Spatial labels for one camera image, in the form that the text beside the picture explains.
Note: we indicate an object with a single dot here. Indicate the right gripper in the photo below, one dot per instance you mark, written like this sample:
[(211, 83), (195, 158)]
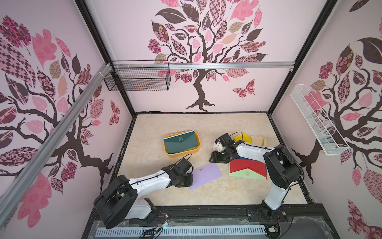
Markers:
[(216, 154)]

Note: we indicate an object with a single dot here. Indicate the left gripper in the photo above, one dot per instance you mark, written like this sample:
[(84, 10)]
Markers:
[(188, 183)]

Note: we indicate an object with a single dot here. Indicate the purple envelope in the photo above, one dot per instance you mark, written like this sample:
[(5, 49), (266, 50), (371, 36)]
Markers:
[(204, 175)]

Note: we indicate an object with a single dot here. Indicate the yellow plastic storage box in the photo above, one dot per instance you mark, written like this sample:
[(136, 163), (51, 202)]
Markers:
[(184, 152)]

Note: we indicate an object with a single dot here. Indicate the dark green envelope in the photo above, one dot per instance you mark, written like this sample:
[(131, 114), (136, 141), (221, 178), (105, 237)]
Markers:
[(180, 142)]

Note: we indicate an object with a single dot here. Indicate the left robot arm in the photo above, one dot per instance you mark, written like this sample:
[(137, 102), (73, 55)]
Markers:
[(124, 199)]

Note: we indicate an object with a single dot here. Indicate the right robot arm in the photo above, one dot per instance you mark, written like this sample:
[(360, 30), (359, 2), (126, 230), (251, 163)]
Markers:
[(282, 170)]

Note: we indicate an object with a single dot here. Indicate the navy blue envelope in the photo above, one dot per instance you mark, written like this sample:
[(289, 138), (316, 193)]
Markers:
[(235, 157)]

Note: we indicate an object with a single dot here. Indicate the yellow envelope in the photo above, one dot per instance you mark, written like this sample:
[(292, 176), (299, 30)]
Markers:
[(244, 137)]

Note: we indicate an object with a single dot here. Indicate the red envelope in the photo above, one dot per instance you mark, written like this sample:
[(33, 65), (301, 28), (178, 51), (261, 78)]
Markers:
[(254, 165)]

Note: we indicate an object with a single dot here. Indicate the beige envelope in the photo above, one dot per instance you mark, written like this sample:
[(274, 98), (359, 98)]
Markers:
[(259, 141)]

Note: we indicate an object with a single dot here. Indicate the light green envelope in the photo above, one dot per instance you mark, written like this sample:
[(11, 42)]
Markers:
[(248, 173)]

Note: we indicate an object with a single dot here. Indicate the white cable duct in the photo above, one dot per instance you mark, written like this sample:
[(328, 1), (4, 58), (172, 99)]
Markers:
[(182, 231)]

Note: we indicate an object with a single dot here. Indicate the aluminium rail back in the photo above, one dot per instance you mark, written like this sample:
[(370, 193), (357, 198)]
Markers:
[(189, 66)]

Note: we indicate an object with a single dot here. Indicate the aluminium rail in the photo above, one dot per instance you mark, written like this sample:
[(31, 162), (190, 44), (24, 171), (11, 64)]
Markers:
[(22, 183), (189, 66)]

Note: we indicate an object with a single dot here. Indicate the white wire shelf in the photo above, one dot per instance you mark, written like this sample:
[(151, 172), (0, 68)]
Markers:
[(310, 104)]

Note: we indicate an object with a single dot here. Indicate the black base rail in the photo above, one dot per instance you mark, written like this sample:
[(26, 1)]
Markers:
[(294, 221)]

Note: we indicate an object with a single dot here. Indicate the black wire basket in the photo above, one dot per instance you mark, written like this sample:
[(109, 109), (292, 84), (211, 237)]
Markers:
[(139, 75)]

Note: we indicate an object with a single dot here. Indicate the aluminium rail left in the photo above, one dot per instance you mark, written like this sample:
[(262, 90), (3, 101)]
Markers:
[(22, 183)]

